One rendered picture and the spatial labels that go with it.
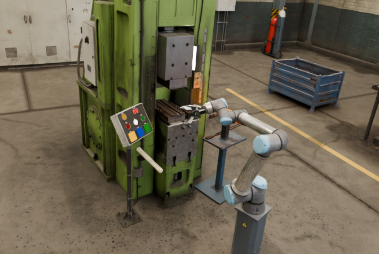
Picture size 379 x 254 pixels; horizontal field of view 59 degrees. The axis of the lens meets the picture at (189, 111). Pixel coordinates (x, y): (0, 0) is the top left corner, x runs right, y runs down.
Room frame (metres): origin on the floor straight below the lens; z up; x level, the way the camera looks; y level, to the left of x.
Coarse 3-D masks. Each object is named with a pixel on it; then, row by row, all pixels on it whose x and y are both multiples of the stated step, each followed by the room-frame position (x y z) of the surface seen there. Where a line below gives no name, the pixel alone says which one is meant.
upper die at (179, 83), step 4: (160, 80) 3.12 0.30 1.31; (164, 80) 3.06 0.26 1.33; (168, 80) 3.00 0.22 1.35; (172, 80) 3.00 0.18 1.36; (176, 80) 3.02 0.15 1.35; (180, 80) 3.05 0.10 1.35; (184, 80) 3.08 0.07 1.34; (164, 84) 3.05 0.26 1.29; (168, 84) 3.00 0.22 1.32; (172, 84) 3.00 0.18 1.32; (176, 84) 3.02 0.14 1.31; (180, 84) 3.05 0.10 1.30; (184, 84) 3.08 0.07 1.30; (168, 88) 2.99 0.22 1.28; (172, 88) 3.00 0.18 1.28; (176, 88) 3.03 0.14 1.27
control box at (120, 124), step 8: (136, 104) 2.75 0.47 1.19; (120, 112) 2.54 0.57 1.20; (128, 112) 2.60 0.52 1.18; (136, 112) 2.67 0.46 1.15; (144, 112) 2.74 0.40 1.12; (112, 120) 2.50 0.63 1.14; (120, 120) 2.49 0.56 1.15; (128, 120) 2.55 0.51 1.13; (144, 120) 2.69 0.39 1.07; (120, 128) 2.46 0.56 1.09; (136, 128) 2.58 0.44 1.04; (152, 128) 2.72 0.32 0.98; (120, 136) 2.46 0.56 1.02; (128, 136) 2.46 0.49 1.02; (136, 136) 2.53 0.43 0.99; (144, 136) 2.60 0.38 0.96; (128, 144) 2.42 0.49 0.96
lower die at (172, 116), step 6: (156, 102) 3.32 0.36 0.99; (156, 108) 3.18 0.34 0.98; (162, 108) 3.17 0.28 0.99; (168, 108) 3.16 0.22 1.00; (174, 108) 3.17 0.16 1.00; (162, 114) 3.06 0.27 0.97; (168, 114) 3.06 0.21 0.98; (174, 114) 3.05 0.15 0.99; (180, 114) 3.07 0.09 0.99; (168, 120) 2.98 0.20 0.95; (174, 120) 3.03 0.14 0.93; (180, 120) 3.07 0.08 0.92
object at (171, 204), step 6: (192, 192) 3.12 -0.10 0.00; (156, 198) 2.98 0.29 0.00; (174, 198) 2.99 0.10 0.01; (180, 198) 3.00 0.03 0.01; (186, 198) 3.01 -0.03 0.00; (192, 198) 3.02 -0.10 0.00; (162, 204) 2.88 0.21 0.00; (168, 204) 2.89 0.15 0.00; (174, 204) 2.89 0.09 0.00; (180, 204) 2.90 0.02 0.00
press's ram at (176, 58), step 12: (168, 36) 2.99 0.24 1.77; (180, 36) 3.04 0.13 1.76; (192, 36) 3.11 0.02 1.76; (168, 48) 2.96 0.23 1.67; (180, 48) 3.04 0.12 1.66; (192, 48) 3.12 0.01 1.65; (168, 60) 2.97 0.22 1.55; (180, 60) 3.05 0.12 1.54; (192, 60) 3.13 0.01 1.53; (168, 72) 2.97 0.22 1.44; (180, 72) 3.05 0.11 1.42
